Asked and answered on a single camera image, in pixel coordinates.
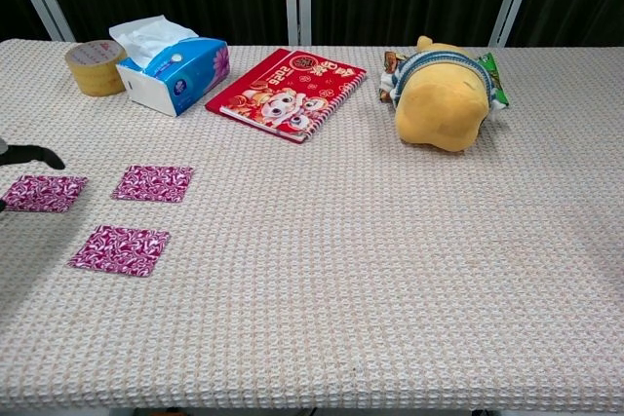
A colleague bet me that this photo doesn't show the blue white tissue box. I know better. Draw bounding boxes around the blue white tissue box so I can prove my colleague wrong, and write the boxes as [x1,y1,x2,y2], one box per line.
[115,37,231,118]

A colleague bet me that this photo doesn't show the yellow packing tape roll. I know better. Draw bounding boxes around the yellow packing tape roll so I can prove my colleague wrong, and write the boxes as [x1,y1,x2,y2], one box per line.
[64,39,129,97]

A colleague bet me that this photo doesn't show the brown snack packet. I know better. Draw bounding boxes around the brown snack packet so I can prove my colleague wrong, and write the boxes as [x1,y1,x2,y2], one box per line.
[378,50,409,104]

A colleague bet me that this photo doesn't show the yellow plush toy striped sweater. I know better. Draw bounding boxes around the yellow plush toy striped sweater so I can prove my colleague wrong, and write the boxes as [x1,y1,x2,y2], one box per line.
[380,35,498,153]

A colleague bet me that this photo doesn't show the beige waffle-weave tablecloth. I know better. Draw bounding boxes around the beige waffle-weave tablecloth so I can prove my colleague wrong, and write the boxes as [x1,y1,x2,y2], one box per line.
[0,38,624,413]

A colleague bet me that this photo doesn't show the white tissue paper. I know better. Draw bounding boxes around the white tissue paper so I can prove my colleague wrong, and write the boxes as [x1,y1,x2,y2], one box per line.
[108,15,200,69]

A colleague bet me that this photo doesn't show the purple patterned cloth square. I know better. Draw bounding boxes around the purple patterned cloth square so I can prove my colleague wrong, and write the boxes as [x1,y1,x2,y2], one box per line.
[110,165,195,204]

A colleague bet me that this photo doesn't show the red spiral calendar notebook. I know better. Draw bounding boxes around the red spiral calendar notebook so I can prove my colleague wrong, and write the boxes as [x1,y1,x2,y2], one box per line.
[205,48,368,145]

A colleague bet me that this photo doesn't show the green snack packet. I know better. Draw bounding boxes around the green snack packet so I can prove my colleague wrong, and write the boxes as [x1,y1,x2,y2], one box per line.
[475,51,511,110]

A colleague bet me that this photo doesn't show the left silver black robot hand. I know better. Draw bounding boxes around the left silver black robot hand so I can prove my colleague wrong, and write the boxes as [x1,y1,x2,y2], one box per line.
[0,136,66,214]

